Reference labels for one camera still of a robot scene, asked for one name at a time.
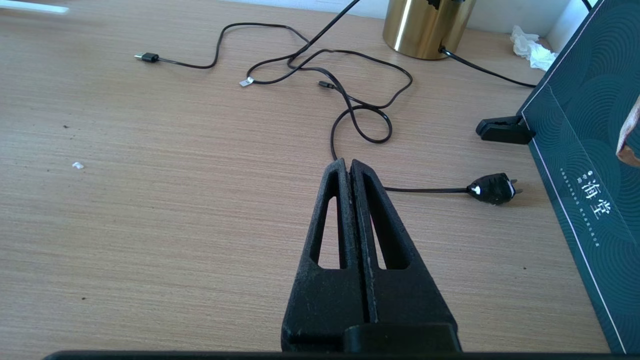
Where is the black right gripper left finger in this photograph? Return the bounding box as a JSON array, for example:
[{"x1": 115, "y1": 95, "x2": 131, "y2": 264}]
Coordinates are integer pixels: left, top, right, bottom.
[{"x1": 281, "y1": 158, "x2": 368, "y2": 351}]

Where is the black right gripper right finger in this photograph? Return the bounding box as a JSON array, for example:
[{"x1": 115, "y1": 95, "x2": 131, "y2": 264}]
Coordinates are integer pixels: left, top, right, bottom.
[{"x1": 351, "y1": 160, "x2": 453, "y2": 323}]

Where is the white router with antennas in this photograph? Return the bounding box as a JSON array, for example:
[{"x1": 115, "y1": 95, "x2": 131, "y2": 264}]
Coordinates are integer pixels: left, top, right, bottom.
[{"x1": 0, "y1": 0, "x2": 69, "y2": 14}]

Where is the brass desk lamp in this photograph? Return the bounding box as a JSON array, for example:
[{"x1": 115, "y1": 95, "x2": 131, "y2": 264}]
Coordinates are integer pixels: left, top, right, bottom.
[{"x1": 382, "y1": 0, "x2": 477, "y2": 61}]

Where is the crumpled white tissue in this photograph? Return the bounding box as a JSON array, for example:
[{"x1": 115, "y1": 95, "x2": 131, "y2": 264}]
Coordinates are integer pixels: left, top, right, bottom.
[{"x1": 510, "y1": 25, "x2": 559, "y2": 72}]

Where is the black lamp power cord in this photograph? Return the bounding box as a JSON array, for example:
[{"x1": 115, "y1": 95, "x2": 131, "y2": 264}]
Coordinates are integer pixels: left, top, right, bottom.
[{"x1": 328, "y1": 46, "x2": 538, "y2": 206}]

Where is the black cable with silver connector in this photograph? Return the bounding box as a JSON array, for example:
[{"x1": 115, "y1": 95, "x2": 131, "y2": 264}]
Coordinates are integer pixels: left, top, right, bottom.
[{"x1": 239, "y1": 0, "x2": 361, "y2": 87}]

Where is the black standing frame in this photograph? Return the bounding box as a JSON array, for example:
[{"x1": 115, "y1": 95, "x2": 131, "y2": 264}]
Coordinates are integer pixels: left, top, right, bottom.
[{"x1": 476, "y1": 0, "x2": 640, "y2": 354}]

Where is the black USB cable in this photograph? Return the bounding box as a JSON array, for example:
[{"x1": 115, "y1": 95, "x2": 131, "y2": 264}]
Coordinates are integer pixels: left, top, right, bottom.
[{"x1": 134, "y1": 22, "x2": 413, "y2": 109}]

